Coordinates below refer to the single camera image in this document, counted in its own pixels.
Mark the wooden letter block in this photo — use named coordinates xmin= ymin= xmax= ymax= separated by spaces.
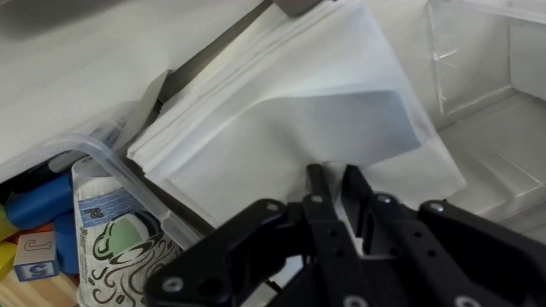
xmin=14 ymin=231 xmax=60 ymax=281

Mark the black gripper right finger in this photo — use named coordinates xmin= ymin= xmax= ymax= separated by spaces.
xmin=342 ymin=165 xmax=546 ymax=307

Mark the yellow toy block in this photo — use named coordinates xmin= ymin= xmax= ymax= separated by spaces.
xmin=0 ymin=206 xmax=17 ymax=279

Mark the white tissue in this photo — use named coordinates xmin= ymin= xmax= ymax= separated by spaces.
xmin=166 ymin=88 xmax=464 ymax=226

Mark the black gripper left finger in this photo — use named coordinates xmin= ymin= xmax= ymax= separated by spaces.
xmin=145 ymin=163 xmax=365 ymax=307

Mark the white take-away food container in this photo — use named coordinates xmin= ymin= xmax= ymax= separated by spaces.
xmin=427 ymin=0 xmax=546 ymax=223

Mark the stack of white napkins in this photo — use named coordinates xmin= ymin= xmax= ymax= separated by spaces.
xmin=125 ymin=0 xmax=434 ymax=184

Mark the blue toy block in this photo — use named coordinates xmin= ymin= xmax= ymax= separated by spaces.
xmin=5 ymin=173 xmax=74 ymax=230

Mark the clear plastic storage bin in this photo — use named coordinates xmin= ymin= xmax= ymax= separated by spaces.
xmin=0 ymin=134 xmax=203 ymax=248

